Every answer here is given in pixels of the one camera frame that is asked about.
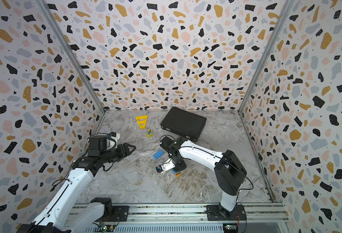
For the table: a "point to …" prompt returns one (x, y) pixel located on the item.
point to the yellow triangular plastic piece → (142, 122)
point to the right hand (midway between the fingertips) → (176, 164)
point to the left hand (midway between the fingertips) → (133, 148)
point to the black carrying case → (183, 123)
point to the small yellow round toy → (149, 133)
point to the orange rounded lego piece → (178, 174)
